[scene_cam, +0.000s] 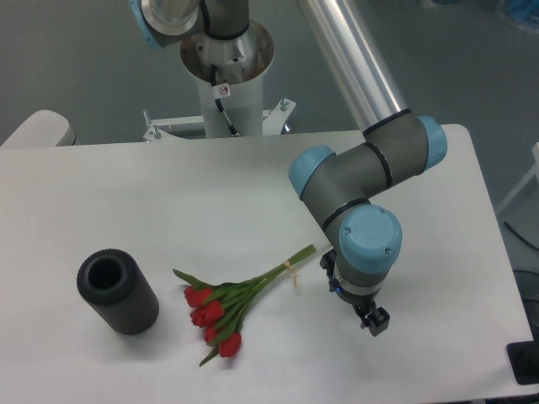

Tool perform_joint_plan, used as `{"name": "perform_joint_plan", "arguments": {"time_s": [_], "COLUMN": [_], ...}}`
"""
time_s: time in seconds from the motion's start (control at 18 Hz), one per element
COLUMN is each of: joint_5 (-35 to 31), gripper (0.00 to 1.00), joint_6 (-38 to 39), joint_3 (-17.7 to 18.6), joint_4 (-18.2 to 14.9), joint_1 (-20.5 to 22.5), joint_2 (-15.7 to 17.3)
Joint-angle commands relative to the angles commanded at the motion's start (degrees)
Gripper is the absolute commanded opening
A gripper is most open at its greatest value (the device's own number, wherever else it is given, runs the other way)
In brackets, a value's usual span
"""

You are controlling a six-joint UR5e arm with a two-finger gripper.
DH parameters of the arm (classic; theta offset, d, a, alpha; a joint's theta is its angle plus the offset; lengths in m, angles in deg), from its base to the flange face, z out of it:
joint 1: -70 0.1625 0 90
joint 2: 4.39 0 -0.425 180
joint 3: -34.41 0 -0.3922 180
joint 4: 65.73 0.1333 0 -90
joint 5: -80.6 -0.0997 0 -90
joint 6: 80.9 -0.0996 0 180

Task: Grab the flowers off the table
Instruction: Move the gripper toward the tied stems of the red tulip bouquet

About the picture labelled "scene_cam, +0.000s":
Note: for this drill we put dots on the red tulip bouquet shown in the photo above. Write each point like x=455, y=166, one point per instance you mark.
x=220, y=309

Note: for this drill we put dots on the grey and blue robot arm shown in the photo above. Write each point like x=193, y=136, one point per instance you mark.
x=336, y=188

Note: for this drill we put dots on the blue plastic bag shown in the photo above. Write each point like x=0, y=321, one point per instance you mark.
x=523, y=14

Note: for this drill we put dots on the white chair armrest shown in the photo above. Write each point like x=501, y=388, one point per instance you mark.
x=44, y=128

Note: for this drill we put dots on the dark grey ribbed vase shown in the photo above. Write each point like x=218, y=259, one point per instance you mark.
x=111, y=282

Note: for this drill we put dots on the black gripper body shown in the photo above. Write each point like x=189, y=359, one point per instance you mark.
x=362, y=298

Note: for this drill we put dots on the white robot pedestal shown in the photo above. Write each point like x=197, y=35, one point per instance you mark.
x=229, y=76

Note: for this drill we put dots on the black device at table edge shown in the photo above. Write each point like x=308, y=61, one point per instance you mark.
x=523, y=358

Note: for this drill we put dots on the white furniture leg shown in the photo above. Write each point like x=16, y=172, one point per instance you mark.
x=523, y=188

